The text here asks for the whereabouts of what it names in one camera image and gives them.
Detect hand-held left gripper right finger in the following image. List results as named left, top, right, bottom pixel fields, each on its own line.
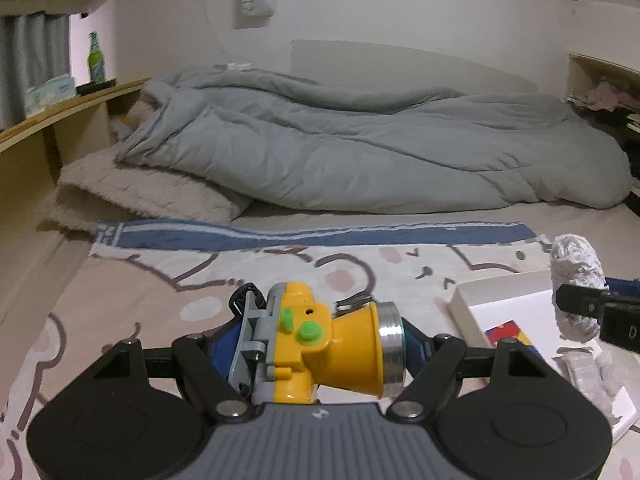
left=388, top=320, right=557, bottom=421

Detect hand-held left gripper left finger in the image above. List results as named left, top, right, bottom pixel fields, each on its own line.
left=92, top=319, right=249, bottom=421

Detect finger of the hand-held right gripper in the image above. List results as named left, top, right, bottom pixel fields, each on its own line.
left=555, top=283, right=609, bottom=318
left=604, top=275, right=640, bottom=295

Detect white shallow box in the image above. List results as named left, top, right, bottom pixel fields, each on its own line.
left=446, top=268, right=639, bottom=447

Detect yellow headlamp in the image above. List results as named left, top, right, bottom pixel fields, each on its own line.
left=228, top=281, right=405, bottom=406

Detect small crumpled clear bag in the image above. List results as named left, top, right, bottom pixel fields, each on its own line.
left=594, top=347, right=627, bottom=417

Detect colourful card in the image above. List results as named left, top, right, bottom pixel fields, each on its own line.
left=484, top=319, right=534, bottom=350

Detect printed bear blanket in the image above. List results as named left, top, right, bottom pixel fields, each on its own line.
left=0, top=219, right=640, bottom=480

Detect beige bed sheet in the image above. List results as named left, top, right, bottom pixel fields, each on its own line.
left=35, top=199, right=640, bottom=256

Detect beige fuzzy blanket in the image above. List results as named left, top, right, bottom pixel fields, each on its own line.
left=51, top=149, right=254, bottom=224

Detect pink clothes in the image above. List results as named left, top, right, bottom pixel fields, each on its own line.
left=569, top=79, right=628, bottom=112

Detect grey quilt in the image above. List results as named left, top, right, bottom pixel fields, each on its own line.
left=115, top=67, right=632, bottom=214

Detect cream shelf unit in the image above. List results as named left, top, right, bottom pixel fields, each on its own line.
left=566, top=53, right=640, bottom=183

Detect wooden bedside shelf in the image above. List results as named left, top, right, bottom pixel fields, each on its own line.
left=0, top=77, right=152, bottom=331

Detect white headboard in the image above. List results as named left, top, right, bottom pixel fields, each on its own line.
left=290, top=39, right=539, bottom=97

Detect black tray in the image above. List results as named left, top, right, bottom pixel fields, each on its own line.
left=74, top=78, right=119, bottom=97

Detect tissue pack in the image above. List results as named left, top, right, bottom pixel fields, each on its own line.
left=24, top=74, right=77, bottom=115

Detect green glass bottle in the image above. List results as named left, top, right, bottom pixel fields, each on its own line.
left=87, top=31, right=107, bottom=84

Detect grey curtain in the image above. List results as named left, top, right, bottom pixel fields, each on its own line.
left=0, top=11, right=72, bottom=132

